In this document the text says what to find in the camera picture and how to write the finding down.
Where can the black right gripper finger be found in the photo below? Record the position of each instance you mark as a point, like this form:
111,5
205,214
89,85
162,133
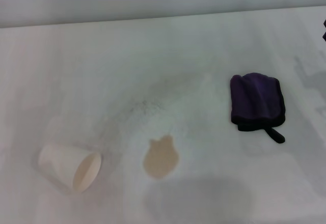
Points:
324,36

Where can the purple rag with black trim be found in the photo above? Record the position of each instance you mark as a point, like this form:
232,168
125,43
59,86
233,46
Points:
257,99

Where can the white paper cup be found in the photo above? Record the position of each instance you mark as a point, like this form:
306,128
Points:
58,160

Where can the brown water stain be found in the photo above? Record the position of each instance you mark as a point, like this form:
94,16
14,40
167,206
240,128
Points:
160,160

